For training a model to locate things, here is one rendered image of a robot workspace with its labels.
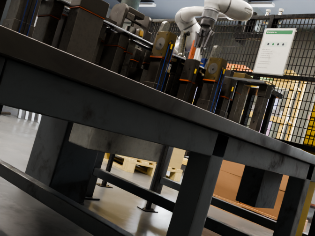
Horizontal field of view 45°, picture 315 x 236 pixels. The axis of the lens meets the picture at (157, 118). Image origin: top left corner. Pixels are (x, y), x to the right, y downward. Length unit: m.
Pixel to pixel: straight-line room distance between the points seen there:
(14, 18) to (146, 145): 0.60
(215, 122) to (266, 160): 0.48
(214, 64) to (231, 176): 2.27
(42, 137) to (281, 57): 1.58
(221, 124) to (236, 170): 2.98
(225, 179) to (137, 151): 2.86
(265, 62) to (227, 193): 1.88
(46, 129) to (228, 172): 2.18
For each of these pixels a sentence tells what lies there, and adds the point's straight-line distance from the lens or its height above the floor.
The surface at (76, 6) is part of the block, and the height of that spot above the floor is 0.97.
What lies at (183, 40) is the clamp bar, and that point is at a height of 1.16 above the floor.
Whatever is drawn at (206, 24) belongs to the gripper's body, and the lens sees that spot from 2.20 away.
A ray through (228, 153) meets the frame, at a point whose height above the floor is 0.60.
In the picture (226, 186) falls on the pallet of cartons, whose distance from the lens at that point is 4.11.
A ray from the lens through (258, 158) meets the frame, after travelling 1.46.
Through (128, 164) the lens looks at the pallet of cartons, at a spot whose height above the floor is 0.10.
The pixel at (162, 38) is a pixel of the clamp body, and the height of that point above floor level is 1.01.
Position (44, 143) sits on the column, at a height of 0.33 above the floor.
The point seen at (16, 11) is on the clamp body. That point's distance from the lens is 1.38.
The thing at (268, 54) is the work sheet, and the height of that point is 1.28.
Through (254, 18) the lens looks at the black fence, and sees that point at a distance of 2.79.
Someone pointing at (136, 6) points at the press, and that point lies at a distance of 8.14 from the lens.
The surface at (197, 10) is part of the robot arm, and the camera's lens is 2.54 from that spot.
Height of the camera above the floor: 0.61
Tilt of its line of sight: 2 degrees up
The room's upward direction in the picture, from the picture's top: 16 degrees clockwise
